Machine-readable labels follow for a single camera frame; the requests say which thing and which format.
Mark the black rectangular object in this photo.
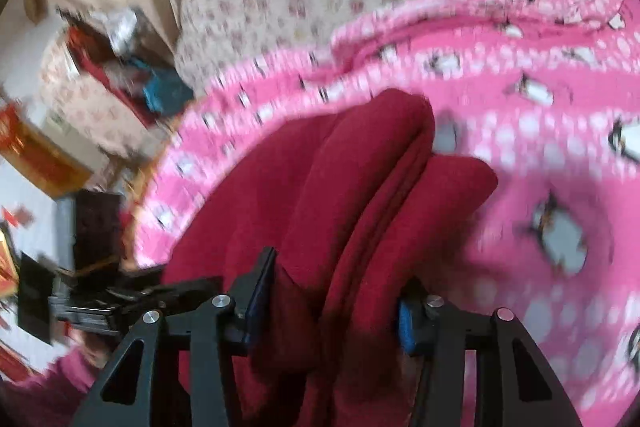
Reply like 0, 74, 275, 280
17, 252, 55, 344

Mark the pink printed blanket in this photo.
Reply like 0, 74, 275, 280
120, 0, 640, 427

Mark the red cloth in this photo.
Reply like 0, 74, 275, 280
67, 27, 151, 128

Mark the blue bag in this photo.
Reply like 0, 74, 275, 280
142, 67, 196, 115

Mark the wooden door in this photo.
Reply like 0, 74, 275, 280
0, 102, 93, 198

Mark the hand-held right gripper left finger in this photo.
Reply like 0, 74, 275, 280
72, 247, 278, 427

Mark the red wall decoration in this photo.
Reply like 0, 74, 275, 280
0, 104, 27, 154

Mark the dark red garment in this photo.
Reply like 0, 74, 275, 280
162, 88, 500, 427

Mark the person's left forearm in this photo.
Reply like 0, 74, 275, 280
0, 347, 108, 427

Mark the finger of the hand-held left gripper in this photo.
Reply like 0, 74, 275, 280
125, 277, 226, 304

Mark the floral covered chair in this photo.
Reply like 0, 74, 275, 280
37, 24, 167, 152

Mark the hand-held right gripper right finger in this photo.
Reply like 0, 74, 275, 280
398, 279, 583, 427

